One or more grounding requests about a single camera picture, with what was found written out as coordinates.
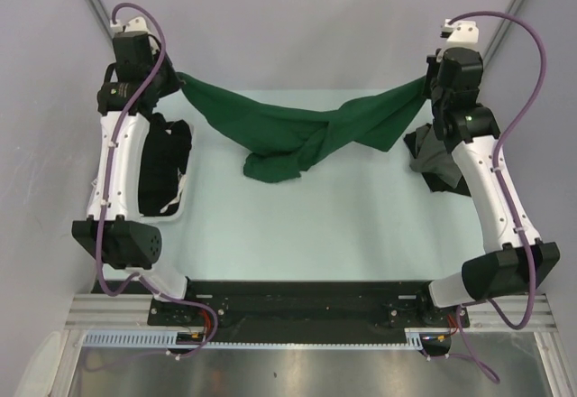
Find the white plastic basket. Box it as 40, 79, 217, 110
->
92, 121, 197, 226

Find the green t shirt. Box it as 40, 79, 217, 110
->
178, 72, 426, 183

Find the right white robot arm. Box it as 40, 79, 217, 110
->
416, 47, 560, 326

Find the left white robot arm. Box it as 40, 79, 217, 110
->
71, 30, 199, 325

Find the black t shirt in basket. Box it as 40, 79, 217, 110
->
138, 113, 192, 217

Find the white t shirt in basket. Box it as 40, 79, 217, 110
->
160, 170, 187, 215

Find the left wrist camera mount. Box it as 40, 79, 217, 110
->
109, 16, 150, 34

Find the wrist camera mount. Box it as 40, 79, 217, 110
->
109, 16, 150, 34
441, 19, 479, 49

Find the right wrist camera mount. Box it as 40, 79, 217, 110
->
441, 19, 479, 49

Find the right aluminium corner post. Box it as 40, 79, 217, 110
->
462, 0, 546, 100

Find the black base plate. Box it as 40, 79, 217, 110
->
92, 279, 527, 344

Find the blue slotted cable duct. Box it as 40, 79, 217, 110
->
84, 330, 178, 347

